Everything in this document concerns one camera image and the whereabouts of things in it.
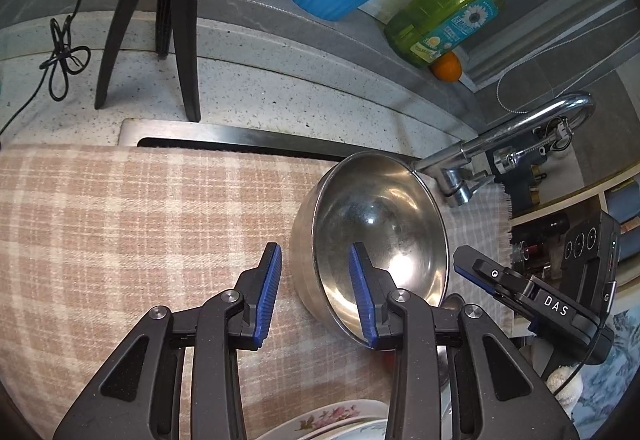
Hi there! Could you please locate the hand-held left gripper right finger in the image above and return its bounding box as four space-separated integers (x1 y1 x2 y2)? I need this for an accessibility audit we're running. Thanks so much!
347 242 581 440

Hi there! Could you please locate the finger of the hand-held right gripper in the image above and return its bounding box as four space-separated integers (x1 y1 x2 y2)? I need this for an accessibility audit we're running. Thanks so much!
452 245 533 308

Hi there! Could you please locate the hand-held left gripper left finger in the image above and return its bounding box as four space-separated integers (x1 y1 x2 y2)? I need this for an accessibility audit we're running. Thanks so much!
52 242 283 440

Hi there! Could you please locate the large steel bowl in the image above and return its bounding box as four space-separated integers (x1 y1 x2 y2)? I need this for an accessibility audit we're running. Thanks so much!
290 151 449 346

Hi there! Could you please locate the white plate with pink flowers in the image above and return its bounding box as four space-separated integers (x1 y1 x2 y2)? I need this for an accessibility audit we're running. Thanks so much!
292 399 393 440

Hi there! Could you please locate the person's right hand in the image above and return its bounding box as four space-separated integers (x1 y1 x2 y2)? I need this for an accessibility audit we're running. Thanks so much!
545 365 583 413

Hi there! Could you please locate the grey checked cloth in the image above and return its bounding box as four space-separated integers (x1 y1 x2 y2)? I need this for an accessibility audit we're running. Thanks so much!
442 180 516 336

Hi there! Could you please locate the wooden shelf unit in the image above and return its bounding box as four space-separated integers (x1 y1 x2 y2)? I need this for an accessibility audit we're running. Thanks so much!
510 155 640 281

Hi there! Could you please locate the dark knife block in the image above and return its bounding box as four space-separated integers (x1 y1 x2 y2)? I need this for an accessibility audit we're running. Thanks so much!
492 145 546 216

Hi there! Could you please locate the blue patterned cloth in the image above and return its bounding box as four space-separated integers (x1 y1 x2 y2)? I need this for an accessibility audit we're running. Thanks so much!
575 307 640 431

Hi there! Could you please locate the chrome faucet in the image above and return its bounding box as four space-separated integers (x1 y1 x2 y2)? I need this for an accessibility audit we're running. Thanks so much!
412 91 596 208

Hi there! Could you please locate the beige checked cloth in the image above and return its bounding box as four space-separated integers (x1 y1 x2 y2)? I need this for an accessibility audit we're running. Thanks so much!
0 143 396 440

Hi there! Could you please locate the orange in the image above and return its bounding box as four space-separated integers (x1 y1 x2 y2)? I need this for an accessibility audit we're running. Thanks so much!
431 51 461 83

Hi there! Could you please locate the green dish soap bottle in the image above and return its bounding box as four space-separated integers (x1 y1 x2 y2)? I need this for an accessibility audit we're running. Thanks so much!
384 0 540 69

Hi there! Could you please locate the black tripod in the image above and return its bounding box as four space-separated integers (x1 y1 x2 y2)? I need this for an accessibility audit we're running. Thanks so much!
94 0 211 123

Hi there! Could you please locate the black cable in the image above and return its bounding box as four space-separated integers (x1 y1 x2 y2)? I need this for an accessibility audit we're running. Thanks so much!
0 0 113 131

